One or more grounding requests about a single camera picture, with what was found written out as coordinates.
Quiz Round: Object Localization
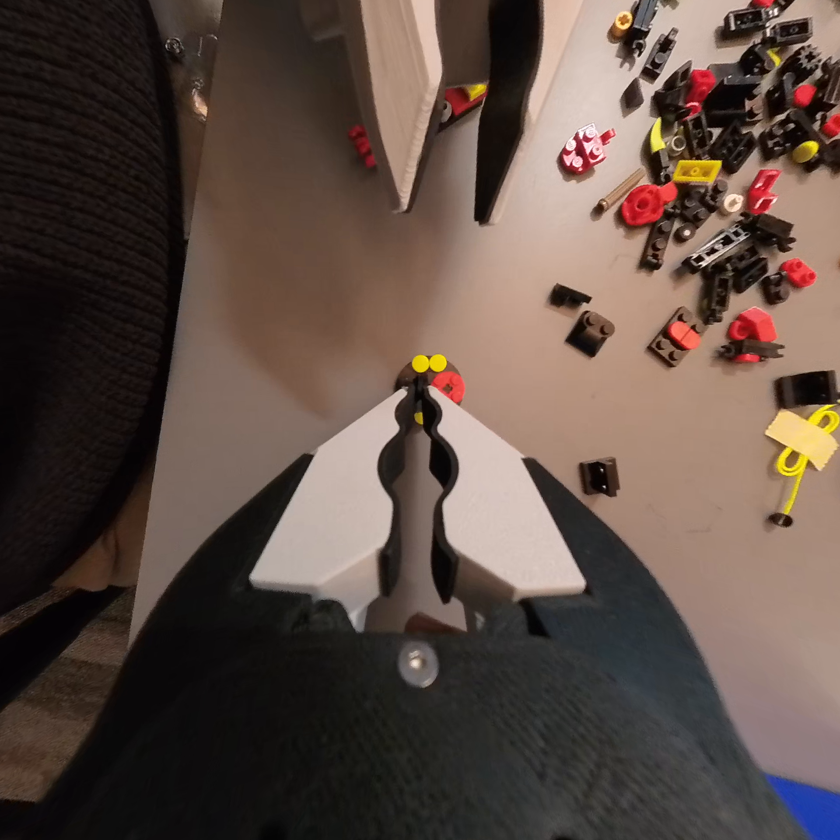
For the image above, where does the black sloped lego brick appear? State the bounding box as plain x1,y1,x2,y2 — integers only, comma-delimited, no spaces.
566,310,616,358

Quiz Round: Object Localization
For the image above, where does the person's black sweater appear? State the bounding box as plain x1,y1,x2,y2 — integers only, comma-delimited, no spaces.
0,0,188,618

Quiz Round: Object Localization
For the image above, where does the blue plastic bin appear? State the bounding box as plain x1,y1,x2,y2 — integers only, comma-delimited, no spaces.
764,773,840,840

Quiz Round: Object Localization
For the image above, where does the clear plastic bag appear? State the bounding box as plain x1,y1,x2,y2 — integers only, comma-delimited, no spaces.
157,29,221,126

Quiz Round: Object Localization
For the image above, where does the yellow string with tape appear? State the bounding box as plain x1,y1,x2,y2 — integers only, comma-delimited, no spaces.
764,403,840,529

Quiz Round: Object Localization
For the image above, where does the black lego seat piece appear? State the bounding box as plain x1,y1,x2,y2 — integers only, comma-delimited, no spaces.
774,371,840,408

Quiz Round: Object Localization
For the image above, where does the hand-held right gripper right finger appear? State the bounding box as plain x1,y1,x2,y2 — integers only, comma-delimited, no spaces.
420,384,588,618

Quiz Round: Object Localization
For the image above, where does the black lego bracket piece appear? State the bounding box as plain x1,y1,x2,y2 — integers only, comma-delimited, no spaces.
579,457,620,497

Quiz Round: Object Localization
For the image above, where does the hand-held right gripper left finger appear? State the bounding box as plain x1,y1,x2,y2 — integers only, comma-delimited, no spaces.
248,386,421,632

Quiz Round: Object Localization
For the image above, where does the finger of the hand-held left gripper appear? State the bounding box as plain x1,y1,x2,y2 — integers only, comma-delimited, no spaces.
472,0,586,227
298,0,442,214

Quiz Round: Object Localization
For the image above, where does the pile of lego pieces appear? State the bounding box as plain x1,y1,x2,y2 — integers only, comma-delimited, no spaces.
558,0,840,367

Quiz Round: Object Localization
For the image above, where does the round black lego assembly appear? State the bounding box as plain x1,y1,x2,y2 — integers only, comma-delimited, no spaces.
395,354,467,427

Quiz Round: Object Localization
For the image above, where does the long red black lego assembly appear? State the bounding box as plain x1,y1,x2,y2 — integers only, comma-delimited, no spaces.
348,82,488,168

